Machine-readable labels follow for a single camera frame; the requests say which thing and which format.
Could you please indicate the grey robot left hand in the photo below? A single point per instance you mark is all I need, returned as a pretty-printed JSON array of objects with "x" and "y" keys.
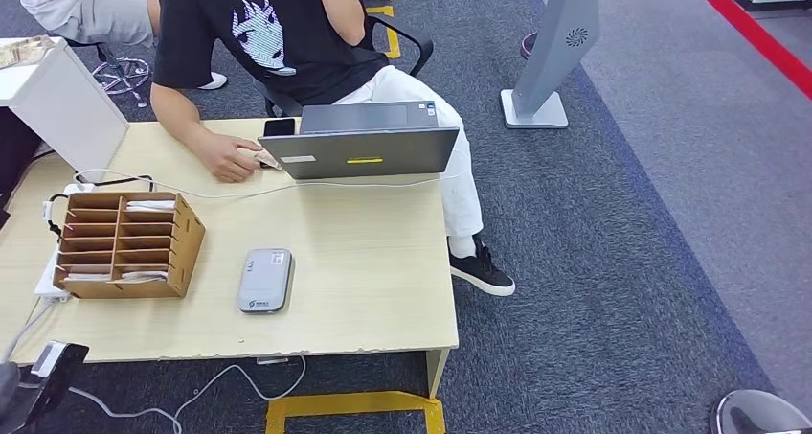
[{"x": 7, "y": 387}]

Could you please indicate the person's right hand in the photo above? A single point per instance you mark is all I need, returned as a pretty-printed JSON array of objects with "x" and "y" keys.
[{"x": 231, "y": 158}]

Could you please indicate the person's left forearm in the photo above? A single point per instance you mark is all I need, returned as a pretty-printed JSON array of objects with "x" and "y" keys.
[{"x": 339, "y": 6}]

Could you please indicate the person's right forearm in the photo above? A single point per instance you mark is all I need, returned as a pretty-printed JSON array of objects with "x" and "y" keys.
[{"x": 177, "y": 120}]

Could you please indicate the white key card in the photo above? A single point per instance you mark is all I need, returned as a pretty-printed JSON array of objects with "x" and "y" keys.
[
  {"x": 144, "y": 276},
  {"x": 85, "y": 278},
  {"x": 151, "y": 206}
]

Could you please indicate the cardboard key card organiser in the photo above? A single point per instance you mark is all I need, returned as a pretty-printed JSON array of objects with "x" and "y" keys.
[{"x": 187, "y": 241}]

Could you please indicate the person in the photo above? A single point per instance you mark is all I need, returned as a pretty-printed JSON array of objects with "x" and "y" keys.
[
  {"x": 82, "y": 6},
  {"x": 285, "y": 44}
]

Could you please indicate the grey card reader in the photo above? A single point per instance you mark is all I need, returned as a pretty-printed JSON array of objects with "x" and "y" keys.
[{"x": 265, "y": 282}]

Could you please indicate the black smartphone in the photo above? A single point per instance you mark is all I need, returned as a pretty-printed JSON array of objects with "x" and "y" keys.
[{"x": 279, "y": 127}]

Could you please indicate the white power strip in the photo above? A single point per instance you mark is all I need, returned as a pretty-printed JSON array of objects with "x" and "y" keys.
[{"x": 45, "y": 285}]

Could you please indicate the grey laptop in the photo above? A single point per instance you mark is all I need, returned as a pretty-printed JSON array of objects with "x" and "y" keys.
[{"x": 365, "y": 155}]

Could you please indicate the chrome base stool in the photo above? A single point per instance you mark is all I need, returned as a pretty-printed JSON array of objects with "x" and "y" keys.
[{"x": 120, "y": 75}]

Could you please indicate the white power adapter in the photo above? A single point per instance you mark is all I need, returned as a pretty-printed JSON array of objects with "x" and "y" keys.
[{"x": 77, "y": 190}]

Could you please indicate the white cabinet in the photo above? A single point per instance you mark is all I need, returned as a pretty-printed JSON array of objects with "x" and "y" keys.
[{"x": 70, "y": 114}]

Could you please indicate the black office chair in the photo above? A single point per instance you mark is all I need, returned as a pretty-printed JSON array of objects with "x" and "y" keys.
[{"x": 415, "y": 37}]

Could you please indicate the printed paper stack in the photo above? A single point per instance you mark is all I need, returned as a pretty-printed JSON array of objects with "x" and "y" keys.
[{"x": 25, "y": 50}]

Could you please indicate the black sneaker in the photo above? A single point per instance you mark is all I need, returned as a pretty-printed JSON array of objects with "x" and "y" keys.
[{"x": 482, "y": 274}]

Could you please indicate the wooden desk leg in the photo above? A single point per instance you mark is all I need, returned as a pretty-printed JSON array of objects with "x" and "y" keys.
[{"x": 438, "y": 374}]

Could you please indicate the grey kiosk stand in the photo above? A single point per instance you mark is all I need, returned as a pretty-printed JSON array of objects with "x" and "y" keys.
[{"x": 558, "y": 37}]

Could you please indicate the round grey dome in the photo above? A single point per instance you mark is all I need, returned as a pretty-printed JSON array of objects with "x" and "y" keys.
[{"x": 761, "y": 413}]

